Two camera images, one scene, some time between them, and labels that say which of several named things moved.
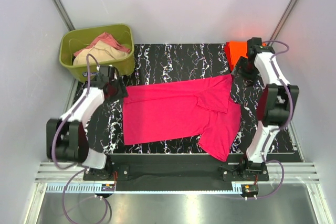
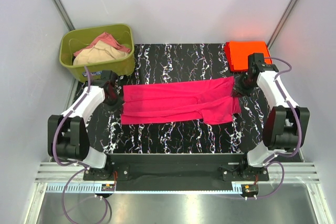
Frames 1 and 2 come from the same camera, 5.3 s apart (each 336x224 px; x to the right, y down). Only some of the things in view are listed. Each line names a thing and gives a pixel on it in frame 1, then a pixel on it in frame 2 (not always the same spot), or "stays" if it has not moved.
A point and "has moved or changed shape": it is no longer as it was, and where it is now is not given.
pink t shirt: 183,109 has moved or changed shape
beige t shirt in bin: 101,52 stays
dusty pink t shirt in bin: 108,39 stays
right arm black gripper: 238,71 -> 239,89
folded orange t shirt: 234,50 stays
